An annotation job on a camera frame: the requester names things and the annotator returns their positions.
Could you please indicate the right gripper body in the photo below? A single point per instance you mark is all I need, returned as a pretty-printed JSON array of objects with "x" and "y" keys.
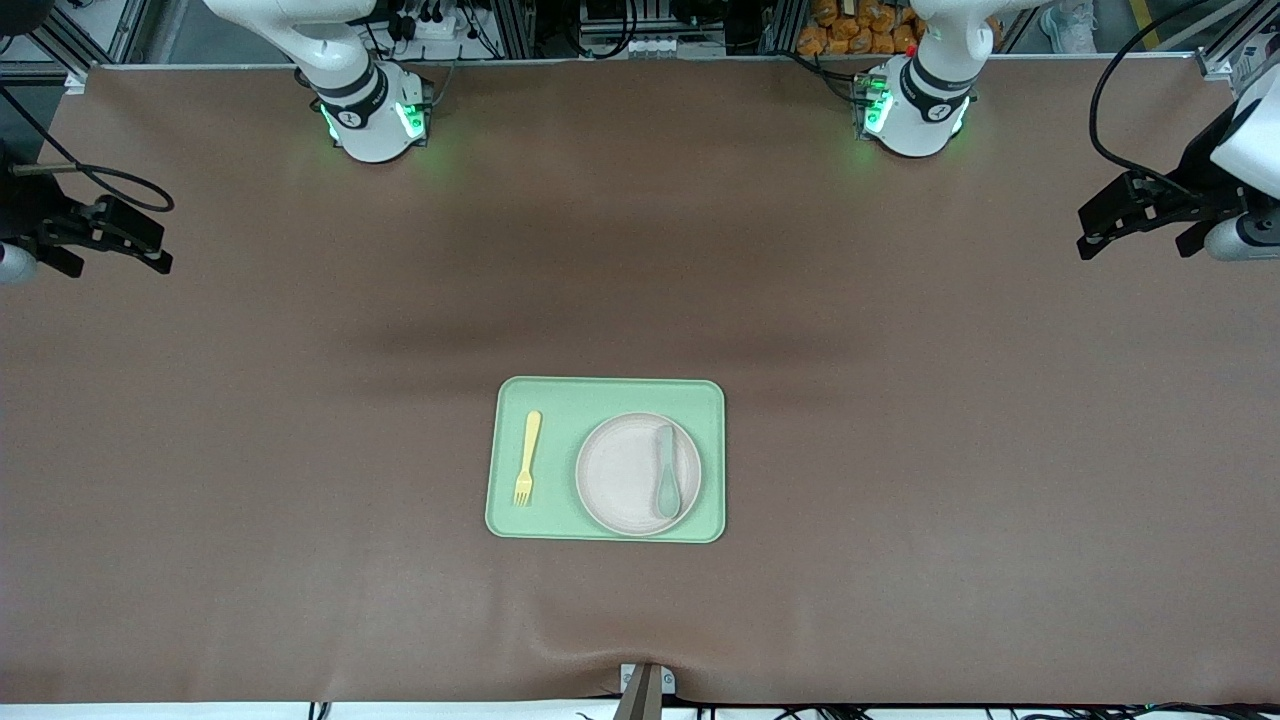
[{"x": 22, "y": 208}]

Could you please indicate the metal table edge clamp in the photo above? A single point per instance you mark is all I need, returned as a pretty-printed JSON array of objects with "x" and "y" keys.
[{"x": 645, "y": 695}]

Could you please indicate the yellow plastic fork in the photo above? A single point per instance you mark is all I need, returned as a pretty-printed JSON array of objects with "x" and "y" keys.
[{"x": 528, "y": 450}]

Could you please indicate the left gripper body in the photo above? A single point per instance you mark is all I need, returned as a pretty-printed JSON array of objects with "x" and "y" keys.
[{"x": 1196, "y": 172}]

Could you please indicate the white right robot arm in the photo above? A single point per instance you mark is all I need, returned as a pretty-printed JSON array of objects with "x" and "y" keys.
[{"x": 375, "y": 120}]

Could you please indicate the white terminal strip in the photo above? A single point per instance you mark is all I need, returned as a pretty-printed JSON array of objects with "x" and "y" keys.
[{"x": 650, "y": 47}]

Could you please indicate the grey-green plastic spoon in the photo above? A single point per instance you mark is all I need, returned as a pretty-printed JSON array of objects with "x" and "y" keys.
[{"x": 668, "y": 495}]

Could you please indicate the white power strip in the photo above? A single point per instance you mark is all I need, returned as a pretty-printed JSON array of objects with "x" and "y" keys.
[{"x": 430, "y": 25}]

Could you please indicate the brown table mat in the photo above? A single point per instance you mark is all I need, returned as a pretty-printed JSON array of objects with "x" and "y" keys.
[{"x": 300, "y": 450}]

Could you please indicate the light green rectangular tray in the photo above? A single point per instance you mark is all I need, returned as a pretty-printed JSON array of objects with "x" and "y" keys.
[{"x": 558, "y": 470}]

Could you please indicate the orange packaged goods pile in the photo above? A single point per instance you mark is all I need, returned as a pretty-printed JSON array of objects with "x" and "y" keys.
[{"x": 860, "y": 30}]

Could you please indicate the aluminium frame post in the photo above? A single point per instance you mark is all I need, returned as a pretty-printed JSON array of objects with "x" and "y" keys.
[
  {"x": 1235, "y": 55},
  {"x": 90, "y": 35}
]

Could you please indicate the round pale pink plate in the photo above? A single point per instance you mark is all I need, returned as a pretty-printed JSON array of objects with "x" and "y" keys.
[{"x": 620, "y": 475}]

